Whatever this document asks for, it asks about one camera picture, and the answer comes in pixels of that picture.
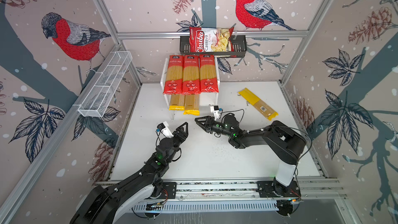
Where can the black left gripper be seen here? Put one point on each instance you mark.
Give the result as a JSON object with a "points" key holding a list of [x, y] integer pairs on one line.
{"points": [[183, 135]]}

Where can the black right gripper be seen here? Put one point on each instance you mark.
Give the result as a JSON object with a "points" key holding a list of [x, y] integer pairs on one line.
{"points": [[210, 125]]}

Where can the yellow Pastatime pasta bag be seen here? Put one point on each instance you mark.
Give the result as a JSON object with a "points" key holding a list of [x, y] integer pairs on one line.
{"points": [[177, 102]]}

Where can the red spaghetti bag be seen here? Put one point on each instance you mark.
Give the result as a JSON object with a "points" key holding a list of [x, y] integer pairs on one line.
{"points": [[191, 75], [208, 74], [174, 75]]}

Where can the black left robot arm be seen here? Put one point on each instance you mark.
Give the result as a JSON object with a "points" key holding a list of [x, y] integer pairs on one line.
{"points": [[107, 205]]}

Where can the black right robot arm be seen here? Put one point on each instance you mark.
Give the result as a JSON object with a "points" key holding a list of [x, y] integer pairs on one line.
{"points": [[287, 144]]}

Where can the white two-tier shelf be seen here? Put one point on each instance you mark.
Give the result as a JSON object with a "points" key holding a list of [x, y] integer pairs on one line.
{"points": [[206, 99]]}

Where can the red cassava chips bag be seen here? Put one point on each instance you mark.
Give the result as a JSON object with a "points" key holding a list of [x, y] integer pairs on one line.
{"points": [[202, 37]]}

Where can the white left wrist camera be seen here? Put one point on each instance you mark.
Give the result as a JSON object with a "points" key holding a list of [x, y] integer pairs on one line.
{"points": [[164, 129]]}

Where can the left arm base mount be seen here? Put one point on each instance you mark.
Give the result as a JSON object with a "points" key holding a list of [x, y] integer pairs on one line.
{"points": [[166, 190]]}

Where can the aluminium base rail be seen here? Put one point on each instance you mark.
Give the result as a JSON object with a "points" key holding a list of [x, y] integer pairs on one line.
{"points": [[198, 196]]}

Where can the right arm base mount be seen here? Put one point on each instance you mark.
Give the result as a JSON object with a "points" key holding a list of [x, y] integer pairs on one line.
{"points": [[273, 189]]}

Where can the black wall basket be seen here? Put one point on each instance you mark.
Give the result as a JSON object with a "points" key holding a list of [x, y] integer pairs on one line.
{"points": [[236, 48]]}

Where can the white wire mesh basket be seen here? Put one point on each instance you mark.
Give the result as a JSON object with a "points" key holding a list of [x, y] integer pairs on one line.
{"points": [[100, 95]]}

